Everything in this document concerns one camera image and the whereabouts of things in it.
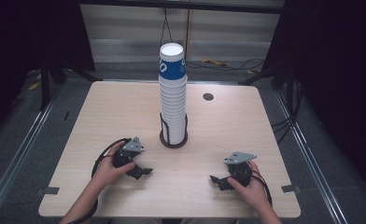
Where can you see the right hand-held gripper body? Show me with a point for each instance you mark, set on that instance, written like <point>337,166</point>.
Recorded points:
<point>240,158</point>

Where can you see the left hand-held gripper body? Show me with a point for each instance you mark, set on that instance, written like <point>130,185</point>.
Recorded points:
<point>133,145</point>

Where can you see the stack of white paper cups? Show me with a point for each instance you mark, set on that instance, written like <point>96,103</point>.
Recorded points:
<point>172,105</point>

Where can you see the person's right hand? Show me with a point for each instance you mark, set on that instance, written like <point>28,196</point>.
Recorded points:
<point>249,193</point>

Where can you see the person's left hand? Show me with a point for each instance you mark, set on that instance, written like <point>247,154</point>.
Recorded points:
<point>108,174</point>

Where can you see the grey tape piece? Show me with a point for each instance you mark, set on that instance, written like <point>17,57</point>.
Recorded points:
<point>49,190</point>
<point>290,188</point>

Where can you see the dark round table grommet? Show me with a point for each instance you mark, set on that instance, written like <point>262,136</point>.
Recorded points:
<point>208,96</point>

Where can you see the black stand leg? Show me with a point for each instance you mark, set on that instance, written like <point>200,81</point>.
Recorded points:
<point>259,76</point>

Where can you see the yellow floor tape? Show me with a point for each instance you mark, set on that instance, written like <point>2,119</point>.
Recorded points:
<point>34,86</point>
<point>215,62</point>

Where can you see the black stand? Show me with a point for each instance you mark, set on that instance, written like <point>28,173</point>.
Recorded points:
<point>45,90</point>

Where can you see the black curtain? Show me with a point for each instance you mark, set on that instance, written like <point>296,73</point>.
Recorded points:
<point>22,37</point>
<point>336,77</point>

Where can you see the black overhead bar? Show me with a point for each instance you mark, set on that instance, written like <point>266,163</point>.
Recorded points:
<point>184,5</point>

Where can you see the metal floor rail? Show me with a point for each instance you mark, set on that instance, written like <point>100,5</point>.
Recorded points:
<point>19,155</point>
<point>308,155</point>

